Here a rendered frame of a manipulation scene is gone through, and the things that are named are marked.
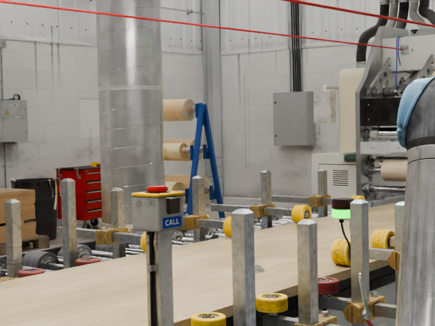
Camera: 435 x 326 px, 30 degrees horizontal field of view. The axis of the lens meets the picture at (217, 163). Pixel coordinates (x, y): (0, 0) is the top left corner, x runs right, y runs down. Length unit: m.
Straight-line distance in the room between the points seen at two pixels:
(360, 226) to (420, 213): 0.86
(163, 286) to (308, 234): 0.50
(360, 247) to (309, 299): 0.27
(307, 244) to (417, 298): 0.70
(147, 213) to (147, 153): 4.39
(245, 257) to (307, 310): 0.30
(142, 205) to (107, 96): 4.44
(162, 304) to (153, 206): 0.19
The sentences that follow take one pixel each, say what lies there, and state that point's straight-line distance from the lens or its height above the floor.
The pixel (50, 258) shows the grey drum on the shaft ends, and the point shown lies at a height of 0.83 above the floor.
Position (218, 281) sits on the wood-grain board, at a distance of 2.30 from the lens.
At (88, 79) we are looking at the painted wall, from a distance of 11.21.
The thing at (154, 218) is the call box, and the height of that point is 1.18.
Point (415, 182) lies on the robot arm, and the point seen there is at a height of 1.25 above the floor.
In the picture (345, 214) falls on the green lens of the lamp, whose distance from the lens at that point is 2.15.
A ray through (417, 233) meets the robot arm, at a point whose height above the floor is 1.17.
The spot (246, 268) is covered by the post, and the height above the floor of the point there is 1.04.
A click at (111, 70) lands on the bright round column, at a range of 5.91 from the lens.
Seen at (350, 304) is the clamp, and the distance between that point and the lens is 2.16.
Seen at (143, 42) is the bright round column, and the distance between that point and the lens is 5.90.
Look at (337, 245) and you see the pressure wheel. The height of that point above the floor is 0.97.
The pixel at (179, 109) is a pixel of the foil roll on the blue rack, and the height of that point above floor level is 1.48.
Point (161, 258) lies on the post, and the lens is 1.52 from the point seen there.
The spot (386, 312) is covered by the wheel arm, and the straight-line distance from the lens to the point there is 2.19.
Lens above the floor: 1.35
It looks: 3 degrees down
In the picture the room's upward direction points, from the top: 1 degrees counter-clockwise
